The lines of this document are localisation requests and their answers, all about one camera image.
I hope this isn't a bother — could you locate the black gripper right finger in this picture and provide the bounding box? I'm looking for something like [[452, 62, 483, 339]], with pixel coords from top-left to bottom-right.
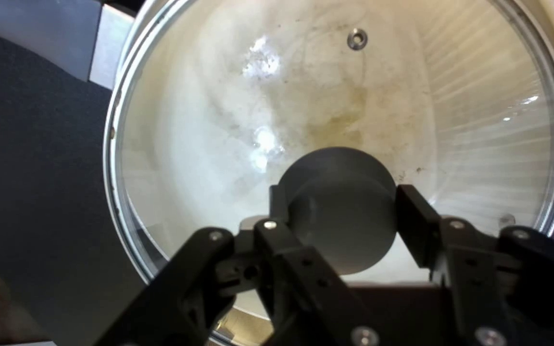
[[397, 185, 554, 346]]

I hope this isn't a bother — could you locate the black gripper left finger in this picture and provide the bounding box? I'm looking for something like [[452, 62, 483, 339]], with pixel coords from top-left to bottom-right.
[[96, 219, 358, 346]]

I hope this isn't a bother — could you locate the glass lid with black knob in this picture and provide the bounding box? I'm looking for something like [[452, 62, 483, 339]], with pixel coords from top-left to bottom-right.
[[102, 0, 554, 325]]

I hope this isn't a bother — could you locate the white pan with grey handle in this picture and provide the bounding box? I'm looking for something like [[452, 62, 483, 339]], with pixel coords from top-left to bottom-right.
[[0, 0, 554, 346]]

